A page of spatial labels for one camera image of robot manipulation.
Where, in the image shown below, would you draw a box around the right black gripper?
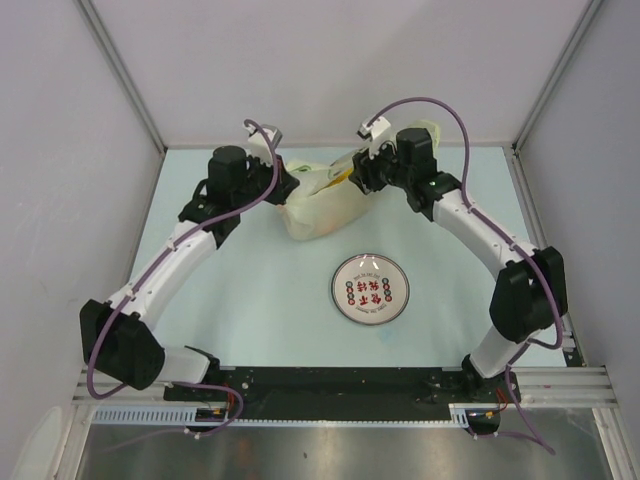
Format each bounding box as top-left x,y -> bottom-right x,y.
347,136 -> 411,196

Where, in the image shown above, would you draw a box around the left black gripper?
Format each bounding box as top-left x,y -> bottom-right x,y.
232,152 -> 299,210

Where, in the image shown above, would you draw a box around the pale yellow plastic bag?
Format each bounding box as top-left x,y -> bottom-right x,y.
277,118 -> 444,243

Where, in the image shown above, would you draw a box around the white plate red characters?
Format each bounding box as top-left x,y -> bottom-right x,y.
330,253 -> 410,326

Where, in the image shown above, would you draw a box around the yellow fake bell pepper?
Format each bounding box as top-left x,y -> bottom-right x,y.
328,168 -> 353,187

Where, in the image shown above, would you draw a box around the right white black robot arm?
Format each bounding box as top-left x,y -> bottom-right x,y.
349,126 -> 568,401

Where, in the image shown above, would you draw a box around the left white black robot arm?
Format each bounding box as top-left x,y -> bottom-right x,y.
79,146 -> 300,400

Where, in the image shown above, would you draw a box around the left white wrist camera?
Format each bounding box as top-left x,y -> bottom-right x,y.
244,119 -> 282,165

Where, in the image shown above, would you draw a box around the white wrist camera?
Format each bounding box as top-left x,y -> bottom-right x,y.
244,119 -> 282,165
357,116 -> 394,155

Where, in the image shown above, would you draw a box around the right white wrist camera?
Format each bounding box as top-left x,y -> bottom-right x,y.
357,116 -> 394,155

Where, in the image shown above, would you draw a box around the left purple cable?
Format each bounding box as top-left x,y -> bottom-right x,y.
86,118 -> 281,454

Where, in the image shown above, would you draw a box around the purple cable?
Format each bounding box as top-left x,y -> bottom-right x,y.
362,97 -> 564,456
86,118 -> 281,454

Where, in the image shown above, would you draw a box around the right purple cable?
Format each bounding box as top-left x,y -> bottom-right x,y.
362,97 -> 564,456

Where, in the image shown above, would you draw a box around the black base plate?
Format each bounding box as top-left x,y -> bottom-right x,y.
163,365 -> 522,422

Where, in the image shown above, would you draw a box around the white slotted cable duct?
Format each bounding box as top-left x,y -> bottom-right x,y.
92,402 -> 474,429

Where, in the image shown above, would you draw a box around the aluminium frame rails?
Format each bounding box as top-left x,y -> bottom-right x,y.
514,330 -> 618,409

